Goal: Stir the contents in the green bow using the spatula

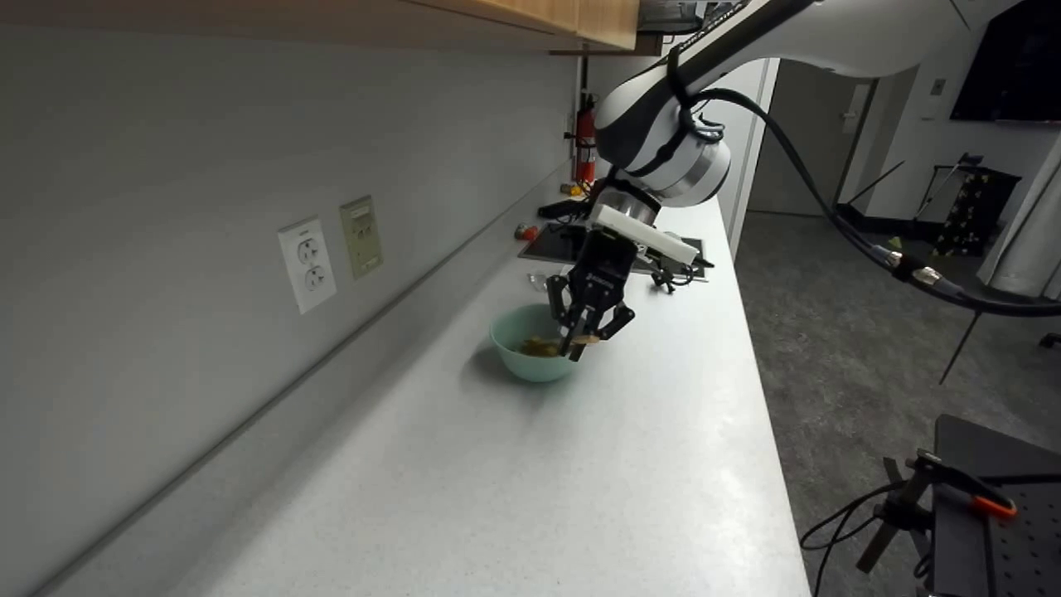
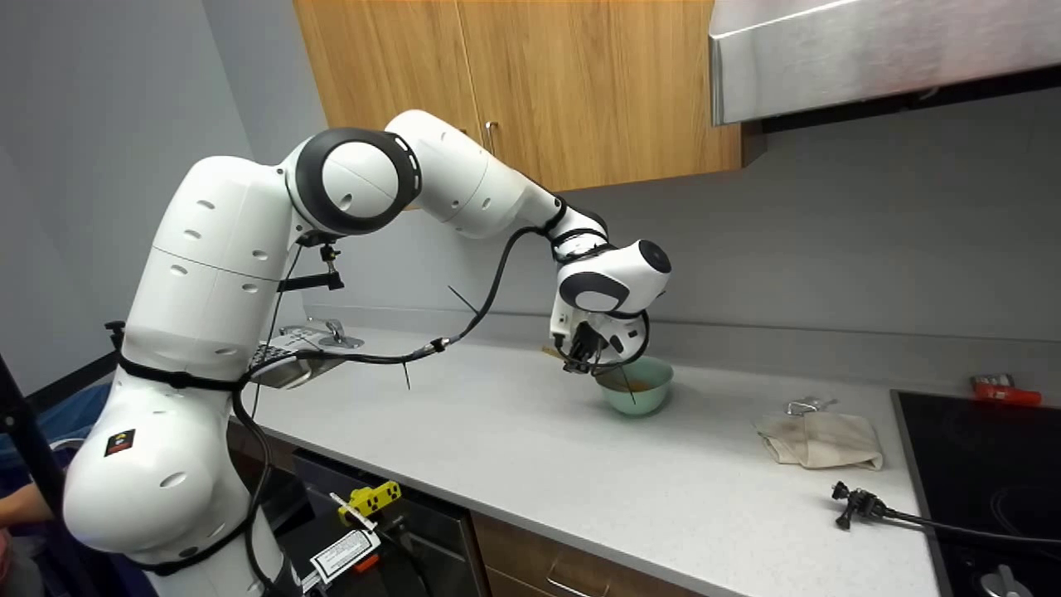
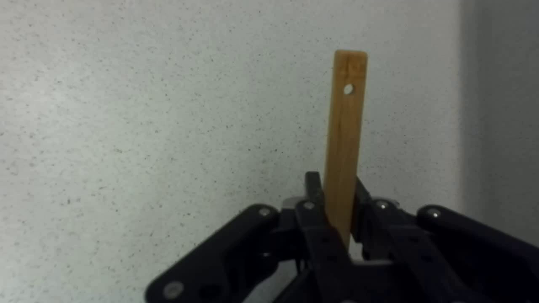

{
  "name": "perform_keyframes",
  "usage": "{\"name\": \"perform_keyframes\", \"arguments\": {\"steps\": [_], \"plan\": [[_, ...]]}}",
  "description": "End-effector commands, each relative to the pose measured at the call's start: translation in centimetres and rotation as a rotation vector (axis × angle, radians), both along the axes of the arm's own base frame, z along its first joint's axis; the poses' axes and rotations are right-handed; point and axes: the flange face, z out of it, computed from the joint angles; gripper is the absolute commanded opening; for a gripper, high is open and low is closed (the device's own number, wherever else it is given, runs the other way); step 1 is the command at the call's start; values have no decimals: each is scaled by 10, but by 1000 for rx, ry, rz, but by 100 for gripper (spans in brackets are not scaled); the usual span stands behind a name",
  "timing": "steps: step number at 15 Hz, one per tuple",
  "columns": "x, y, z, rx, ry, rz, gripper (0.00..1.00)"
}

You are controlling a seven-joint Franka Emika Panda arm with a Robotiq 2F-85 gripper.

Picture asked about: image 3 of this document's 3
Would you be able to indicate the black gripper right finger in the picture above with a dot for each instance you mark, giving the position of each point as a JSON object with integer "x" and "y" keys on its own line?
{"x": 449, "y": 259}

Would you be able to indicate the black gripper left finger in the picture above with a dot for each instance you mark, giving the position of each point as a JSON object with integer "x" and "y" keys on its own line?
{"x": 254, "y": 254}

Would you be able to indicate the wooden spatula with yellow head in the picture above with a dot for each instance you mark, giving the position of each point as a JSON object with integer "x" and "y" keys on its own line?
{"x": 345, "y": 146}

